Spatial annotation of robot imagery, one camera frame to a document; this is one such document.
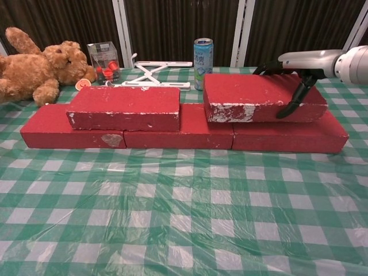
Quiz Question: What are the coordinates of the round orange smiley tag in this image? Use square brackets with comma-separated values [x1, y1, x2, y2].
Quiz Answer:
[74, 78, 91, 91]

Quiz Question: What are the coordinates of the white folding stand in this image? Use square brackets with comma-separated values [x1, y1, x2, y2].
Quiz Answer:
[105, 53, 193, 91]

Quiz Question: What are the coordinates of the dark partition screen white frame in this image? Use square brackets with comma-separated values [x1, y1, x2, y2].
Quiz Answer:
[0, 0, 368, 70]

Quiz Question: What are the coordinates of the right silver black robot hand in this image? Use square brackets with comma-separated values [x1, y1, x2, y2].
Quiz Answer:
[252, 49, 346, 119]

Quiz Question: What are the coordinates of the light blue drink can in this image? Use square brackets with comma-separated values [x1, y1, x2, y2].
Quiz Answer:
[193, 38, 214, 91]

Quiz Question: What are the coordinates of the red brick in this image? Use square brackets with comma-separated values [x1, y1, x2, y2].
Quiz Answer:
[66, 87, 181, 133]
[232, 110, 350, 153]
[20, 103, 127, 150]
[123, 102, 234, 150]
[202, 73, 329, 124]

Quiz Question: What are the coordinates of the brown teddy bear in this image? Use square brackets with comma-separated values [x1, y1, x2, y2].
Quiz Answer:
[0, 27, 97, 108]

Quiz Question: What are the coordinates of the green white checked tablecloth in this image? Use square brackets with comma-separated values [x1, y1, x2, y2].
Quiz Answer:
[0, 66, 368, 276]

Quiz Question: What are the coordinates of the clear box with orange caps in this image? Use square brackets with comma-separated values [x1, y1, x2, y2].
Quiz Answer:
[87, 41, 121, 86]

